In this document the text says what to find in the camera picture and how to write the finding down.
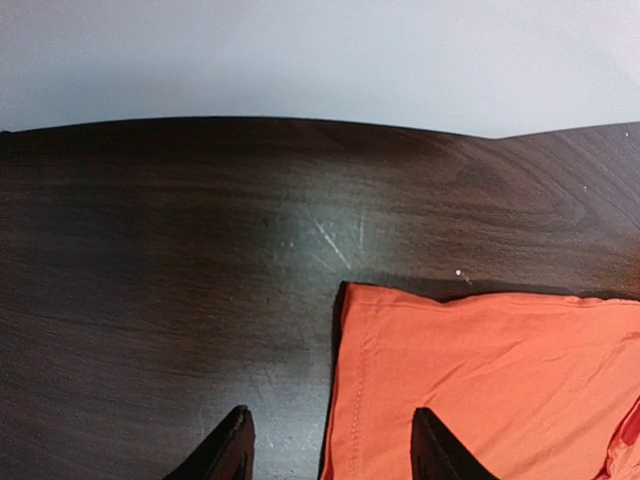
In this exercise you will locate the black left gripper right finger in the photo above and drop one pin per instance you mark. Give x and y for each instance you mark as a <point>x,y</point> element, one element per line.
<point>437,454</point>

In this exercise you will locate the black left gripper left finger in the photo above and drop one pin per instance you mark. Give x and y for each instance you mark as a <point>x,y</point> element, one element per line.
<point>227,453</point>

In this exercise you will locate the orange t-shirt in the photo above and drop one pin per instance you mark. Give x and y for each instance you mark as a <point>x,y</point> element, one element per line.
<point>535,386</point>

